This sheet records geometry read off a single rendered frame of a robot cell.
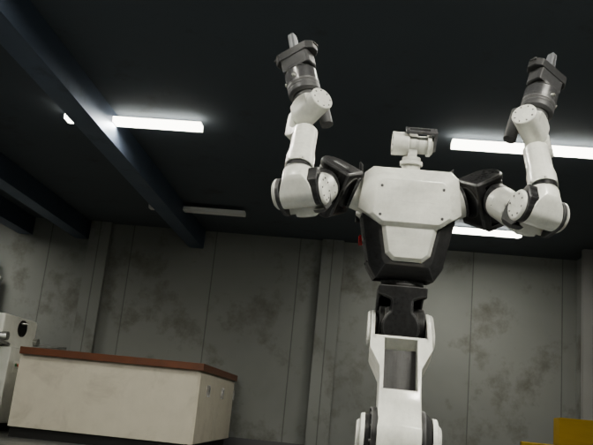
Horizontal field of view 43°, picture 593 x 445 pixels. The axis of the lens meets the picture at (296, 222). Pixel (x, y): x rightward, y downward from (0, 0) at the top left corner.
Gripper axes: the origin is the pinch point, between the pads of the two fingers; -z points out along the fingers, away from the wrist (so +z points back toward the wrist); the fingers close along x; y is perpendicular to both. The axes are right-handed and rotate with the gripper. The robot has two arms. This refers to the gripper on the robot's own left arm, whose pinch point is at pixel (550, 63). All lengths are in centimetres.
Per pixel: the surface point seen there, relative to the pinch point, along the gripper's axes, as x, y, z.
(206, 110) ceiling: -8, 416, -168
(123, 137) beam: 31, 502, -146
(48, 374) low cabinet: -46, 689, 43
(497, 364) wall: -549, 612, -210
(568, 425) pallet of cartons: -538, 464, -123
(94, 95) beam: 74, 435, -132
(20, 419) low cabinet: -45, 703, 93
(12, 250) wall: 29, 992, -129
